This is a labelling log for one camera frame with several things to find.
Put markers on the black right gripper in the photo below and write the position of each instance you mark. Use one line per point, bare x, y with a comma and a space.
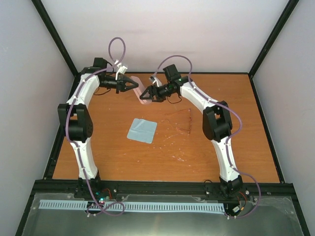
151, 89

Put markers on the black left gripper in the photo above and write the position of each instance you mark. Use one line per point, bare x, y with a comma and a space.
120, 84

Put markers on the light blue cleaning cloth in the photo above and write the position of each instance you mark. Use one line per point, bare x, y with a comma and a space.
142, 130

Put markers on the thin brown frame glasses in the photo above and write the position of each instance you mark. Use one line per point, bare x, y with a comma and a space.
180, 120

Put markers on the pink glasses case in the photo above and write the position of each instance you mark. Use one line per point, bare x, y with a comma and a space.
139, 90

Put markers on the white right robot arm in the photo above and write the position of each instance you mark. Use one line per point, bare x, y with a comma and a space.
216, 121

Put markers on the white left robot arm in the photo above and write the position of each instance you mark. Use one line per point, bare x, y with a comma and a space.
74, 116

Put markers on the clear acrylic cover sheet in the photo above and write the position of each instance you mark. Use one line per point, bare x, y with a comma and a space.
271, 217

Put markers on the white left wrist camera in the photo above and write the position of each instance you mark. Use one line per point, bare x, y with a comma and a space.
121, 69

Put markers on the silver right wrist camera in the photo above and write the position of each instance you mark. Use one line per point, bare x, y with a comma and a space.
155, 81

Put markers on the black frame post left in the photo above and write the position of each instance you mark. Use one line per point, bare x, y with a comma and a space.
44, 15

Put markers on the black frame post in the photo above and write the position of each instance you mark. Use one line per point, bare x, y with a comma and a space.
44, 15
282, 20

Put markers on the light blue cable duct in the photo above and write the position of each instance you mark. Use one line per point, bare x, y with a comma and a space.
151, 207

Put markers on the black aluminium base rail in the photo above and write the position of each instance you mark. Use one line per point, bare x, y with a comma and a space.
119, 189

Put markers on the black frame post right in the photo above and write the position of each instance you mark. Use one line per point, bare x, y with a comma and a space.
282, 20

